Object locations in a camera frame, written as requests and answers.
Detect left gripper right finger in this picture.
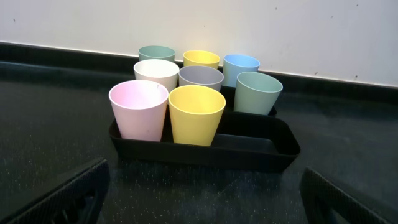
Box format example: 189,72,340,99
298,166,398,224

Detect white cup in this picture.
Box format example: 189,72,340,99
133,58,180,94

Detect blue cup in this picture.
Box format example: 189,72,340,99
222,54,261,88

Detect pink cup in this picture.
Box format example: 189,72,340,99
108,79,169,142

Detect black tray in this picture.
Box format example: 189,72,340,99
108,85,302,174

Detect green cup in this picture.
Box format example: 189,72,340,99
138,45,177,63
233,71,284,116

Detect yellow cup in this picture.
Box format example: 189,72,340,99
168,85,227,147
183,50,221,70

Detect grey cup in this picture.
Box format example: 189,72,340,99
178,65,224,93

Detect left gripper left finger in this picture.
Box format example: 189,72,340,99
0,157,111,224

